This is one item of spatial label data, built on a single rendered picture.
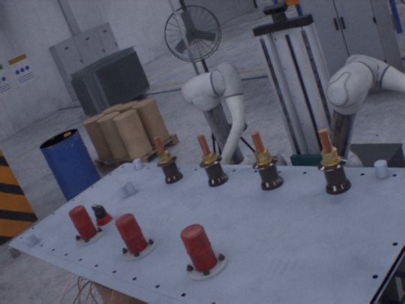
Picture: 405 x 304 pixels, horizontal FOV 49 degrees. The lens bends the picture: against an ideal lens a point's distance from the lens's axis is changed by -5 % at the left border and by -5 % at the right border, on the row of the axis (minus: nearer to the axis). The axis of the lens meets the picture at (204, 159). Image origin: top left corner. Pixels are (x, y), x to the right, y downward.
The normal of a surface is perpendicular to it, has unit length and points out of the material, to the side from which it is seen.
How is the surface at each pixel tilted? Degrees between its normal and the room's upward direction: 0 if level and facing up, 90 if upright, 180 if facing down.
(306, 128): 90
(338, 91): 85
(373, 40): 90
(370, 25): 90
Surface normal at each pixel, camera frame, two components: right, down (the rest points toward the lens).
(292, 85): -0.63, 0.49
